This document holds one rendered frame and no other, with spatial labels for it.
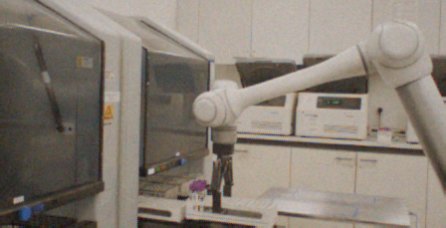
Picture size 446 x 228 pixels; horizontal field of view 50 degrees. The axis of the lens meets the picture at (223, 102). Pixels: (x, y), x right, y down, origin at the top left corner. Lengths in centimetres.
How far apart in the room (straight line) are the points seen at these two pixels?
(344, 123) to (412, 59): 256
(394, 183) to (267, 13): 177
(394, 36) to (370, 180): 265
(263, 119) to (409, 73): 269
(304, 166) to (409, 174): 79
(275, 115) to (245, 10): 103
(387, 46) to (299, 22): 294
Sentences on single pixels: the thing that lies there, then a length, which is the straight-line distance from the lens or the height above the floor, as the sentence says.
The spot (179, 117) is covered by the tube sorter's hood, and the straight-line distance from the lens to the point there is 191.
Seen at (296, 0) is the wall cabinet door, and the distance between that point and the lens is 425.
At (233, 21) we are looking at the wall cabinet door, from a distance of 436.
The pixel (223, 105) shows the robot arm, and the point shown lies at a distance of 139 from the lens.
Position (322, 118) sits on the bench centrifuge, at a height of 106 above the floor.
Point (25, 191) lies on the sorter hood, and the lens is 121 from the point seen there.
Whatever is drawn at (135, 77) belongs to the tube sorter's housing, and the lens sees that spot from 161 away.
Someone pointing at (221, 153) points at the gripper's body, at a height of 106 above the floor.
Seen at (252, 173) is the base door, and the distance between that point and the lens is 402.
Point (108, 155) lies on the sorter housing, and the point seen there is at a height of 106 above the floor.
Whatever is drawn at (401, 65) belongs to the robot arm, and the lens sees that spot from 132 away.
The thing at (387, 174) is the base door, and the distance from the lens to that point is 386.
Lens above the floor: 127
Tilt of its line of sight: 2 degrees down
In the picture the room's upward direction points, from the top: 2 degrees clockwise
